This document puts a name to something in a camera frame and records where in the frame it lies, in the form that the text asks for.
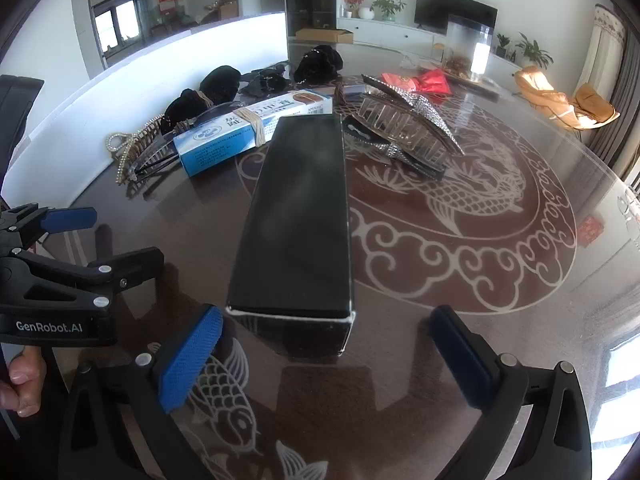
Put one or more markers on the person's left hand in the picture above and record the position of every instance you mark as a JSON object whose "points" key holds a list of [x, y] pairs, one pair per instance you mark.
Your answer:
{"points": [[25, 382]]}

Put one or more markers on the blue white carton box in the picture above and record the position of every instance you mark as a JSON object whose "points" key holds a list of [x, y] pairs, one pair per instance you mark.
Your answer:
{"points": [[220, 135]]}

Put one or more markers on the white patterned curtain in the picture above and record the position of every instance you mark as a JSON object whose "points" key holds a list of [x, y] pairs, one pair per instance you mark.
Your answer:
{"points": [[605, 50]]}

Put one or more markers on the brown cardboard box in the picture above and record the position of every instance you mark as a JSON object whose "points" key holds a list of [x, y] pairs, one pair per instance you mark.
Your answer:
{"points": [[325, 35]]}

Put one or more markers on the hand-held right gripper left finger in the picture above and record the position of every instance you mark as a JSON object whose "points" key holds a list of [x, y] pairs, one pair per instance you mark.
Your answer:
{"points": [[192, 360]]}

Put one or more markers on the red twisted wrapper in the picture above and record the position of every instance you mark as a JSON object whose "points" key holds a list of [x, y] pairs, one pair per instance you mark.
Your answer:
{"points": [[434, 82]]}

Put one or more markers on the green leafy potted plant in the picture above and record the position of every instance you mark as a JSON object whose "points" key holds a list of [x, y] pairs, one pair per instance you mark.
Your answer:
{"points": [[389, 6]]}

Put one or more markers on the black organza hair clip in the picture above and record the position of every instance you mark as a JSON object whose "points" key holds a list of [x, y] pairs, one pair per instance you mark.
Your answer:
{"points": [[265, 80]]}

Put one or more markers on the pearl hair claw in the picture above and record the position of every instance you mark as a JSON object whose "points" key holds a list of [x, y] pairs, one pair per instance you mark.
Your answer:
{"points": [[140, 141]]}

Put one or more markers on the grey curtain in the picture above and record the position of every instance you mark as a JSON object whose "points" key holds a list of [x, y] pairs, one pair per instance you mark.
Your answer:
{"points": [[620, 125]]}

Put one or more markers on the white television cabinet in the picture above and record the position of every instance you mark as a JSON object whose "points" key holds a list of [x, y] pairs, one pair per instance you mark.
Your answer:
{"points": [[395, 32]]}

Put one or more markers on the clear glass jar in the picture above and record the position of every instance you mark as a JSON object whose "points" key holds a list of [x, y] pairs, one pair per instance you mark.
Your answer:
{"points": [[467, 45]]}

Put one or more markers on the long black box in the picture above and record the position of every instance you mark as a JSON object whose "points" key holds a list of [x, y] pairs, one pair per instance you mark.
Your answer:
{"points": [[295, 210]]}

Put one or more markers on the flat tray under canister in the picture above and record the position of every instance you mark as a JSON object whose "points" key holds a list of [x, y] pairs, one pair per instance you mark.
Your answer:
{"points": [[482, 87]]}

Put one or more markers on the black television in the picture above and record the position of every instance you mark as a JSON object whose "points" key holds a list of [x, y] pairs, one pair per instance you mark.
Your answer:
{"points": [[452, 7]]}

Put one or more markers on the black velvet scrunchie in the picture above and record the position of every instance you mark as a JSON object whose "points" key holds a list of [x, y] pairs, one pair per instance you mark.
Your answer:
{"points": [[220, 84], [184, 107]]}

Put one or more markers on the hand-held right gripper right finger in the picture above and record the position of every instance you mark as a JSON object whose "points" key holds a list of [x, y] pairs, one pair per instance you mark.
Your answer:
{"points": [[462, 360]]}

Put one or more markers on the red window poster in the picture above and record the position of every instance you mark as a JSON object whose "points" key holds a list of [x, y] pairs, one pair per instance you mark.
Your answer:
{"points": [[167, 0]]}

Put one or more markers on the round white vase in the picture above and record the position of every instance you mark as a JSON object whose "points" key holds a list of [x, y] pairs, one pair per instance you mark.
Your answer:
{"points": [[367, 13]]}

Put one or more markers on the small potted plant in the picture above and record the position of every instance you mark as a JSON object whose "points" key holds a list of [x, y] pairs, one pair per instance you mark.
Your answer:
{"points": [[502, 44]]}

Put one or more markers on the patterned glass desktop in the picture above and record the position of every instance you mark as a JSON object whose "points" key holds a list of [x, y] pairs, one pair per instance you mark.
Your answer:
{"points": [[450, 280]]}

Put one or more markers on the red flowers in vase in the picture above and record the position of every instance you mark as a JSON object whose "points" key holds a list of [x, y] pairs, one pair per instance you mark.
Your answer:
{"points": [[354, 0]]}

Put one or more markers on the dark rhinestone barrette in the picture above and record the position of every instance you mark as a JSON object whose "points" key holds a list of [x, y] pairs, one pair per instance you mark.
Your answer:
{"points": [[361, 136]]}

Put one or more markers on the large potted plant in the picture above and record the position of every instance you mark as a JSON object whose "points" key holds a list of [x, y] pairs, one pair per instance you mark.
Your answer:
{"points": [[532, 50]]}

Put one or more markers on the red paper card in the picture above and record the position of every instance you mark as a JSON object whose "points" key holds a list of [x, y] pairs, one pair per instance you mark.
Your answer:
{"points": [[591, 230]]}

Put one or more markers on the small blue capped bottle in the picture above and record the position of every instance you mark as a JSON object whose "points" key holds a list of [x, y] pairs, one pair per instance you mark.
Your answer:
{"points": [[355, 90]]}

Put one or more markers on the orange lounge chair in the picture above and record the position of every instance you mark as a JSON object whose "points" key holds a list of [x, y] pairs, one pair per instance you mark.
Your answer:
{"points": [[542, 91], [595, 105]]}

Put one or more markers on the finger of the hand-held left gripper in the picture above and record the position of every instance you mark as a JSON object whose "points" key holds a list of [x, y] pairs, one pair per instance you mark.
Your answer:
{"points": [[125, 266], [70, 219]]}

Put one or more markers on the balcony window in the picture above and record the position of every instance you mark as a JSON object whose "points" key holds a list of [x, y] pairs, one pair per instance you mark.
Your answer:
{"points": [[130, 15]]}

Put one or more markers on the large rhinestone hair claw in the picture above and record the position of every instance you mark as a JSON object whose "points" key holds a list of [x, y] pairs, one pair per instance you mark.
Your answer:
{"points": [[400, 120]]}

